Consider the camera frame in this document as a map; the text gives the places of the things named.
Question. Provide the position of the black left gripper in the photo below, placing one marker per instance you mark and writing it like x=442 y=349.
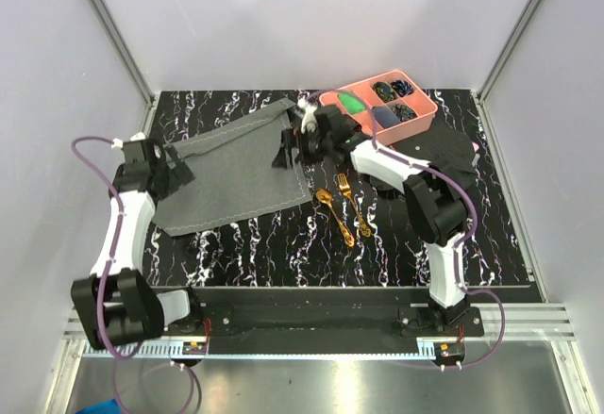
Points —
x=179 y=175

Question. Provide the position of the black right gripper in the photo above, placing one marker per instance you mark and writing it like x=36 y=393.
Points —
x=290 y=140

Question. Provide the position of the grey cloth napkin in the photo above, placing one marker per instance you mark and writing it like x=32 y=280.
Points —
x=234 y=178

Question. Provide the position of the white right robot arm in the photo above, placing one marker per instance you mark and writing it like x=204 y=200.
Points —
x=438 y=206

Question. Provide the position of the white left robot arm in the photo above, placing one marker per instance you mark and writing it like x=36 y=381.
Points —
x=114 y=303

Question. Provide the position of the gold spoon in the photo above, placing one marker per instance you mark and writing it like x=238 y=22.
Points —
x=326 y=198

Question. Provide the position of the gold fork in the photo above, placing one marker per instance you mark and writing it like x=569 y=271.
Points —
x=346 y=191

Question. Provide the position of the green rolled cloth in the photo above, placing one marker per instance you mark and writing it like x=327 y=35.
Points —
x=351 y=103

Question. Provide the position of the blue-grey rolled cloth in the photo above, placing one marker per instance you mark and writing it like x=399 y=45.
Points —
x=385 y=117

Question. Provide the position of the pink divided organizer box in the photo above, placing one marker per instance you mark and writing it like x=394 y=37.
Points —
x=390 y=105

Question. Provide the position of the olive floral rolled tie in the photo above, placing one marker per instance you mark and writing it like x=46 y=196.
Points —
x=384 y=92

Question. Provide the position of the teal paisley rolled tie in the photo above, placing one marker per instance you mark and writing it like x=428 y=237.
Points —
x=403 y=112

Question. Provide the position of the navy striped rolled tie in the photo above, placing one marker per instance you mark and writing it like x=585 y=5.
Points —
x=402 y=87

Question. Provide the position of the dark striped button shirt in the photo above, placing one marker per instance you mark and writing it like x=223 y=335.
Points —
x=441 y=141

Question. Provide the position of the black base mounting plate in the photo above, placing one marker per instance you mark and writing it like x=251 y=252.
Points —
x=313 y=344

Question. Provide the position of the blue cloth scrap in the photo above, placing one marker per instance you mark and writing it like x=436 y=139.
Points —
x=106 y=407

